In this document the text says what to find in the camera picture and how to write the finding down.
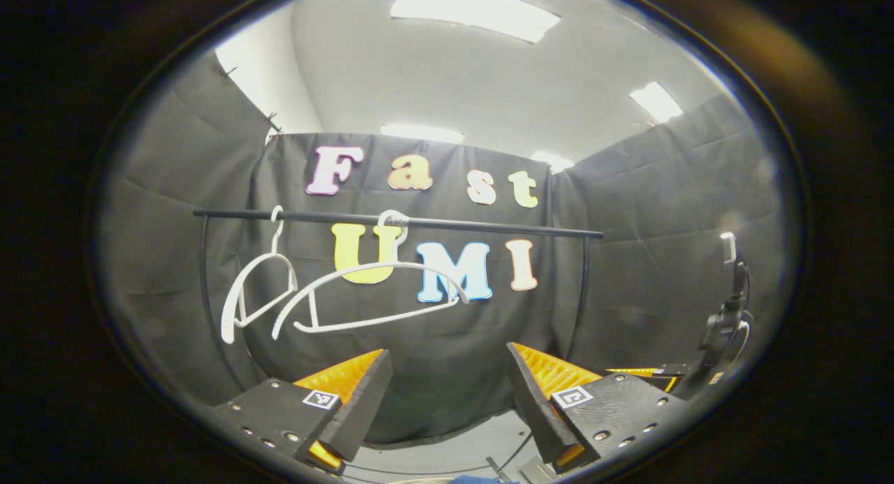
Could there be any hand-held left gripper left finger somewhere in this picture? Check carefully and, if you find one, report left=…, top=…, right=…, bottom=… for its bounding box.
left=210, top=349, right=393, bottom=476

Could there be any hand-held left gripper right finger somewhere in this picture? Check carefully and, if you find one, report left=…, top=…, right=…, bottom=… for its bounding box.
left=506, top=342, right=689, bottom=476

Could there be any white plastic hanger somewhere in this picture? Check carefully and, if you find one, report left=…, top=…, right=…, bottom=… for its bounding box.
left=220, top=206, right=299, bottom=345
left=271, top=210, right=470, bottom=340

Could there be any black metal clothes rack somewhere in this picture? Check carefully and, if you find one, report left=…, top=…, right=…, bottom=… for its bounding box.
left=193, top=208, right=605, bottom=390

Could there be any black backdrop cloth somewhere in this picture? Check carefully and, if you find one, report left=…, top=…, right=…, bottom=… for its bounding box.
left=98, top=51, right=783, bottom=443

